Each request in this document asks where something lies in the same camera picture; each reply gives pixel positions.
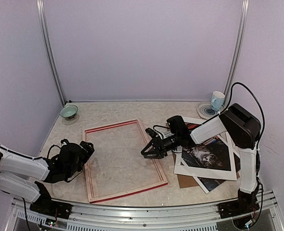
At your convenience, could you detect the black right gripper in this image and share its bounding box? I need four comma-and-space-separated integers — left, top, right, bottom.
141, 133, 180, 158

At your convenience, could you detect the red wooden picture frame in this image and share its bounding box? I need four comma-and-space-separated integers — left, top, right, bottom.
82, 118, 169, 204

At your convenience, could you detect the cat and books photo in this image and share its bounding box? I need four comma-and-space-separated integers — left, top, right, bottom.
178, 121, 243, 194

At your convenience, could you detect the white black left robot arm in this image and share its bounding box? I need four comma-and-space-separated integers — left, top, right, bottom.
0, 139, 94, 214

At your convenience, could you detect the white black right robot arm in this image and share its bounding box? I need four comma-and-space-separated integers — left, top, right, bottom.
141, 103, 265, 214

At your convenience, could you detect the green ceramic bowl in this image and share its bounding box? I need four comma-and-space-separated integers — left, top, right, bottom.
60, 105, 78, 119

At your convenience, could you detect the round swirl pattern plate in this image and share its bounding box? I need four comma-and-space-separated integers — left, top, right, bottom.
196, 101, 223, 120

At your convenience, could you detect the light blue ceramic mug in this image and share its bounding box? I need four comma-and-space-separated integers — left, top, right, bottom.
210, 91, 225, 111

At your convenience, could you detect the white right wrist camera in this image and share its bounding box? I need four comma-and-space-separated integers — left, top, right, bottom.
145, 128, 164, 139

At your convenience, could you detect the brown frame backing board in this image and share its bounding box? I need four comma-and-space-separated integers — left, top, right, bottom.
172, 134, 241, 189

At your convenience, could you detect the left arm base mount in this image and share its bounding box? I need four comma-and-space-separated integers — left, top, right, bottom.
30, 195, 72, 219

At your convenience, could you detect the aluminium enclosure frame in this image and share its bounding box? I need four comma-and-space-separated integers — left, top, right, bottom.
11, 0, 284, 231

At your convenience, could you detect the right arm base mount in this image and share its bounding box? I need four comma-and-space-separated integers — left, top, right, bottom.
218, 186, 260, 218

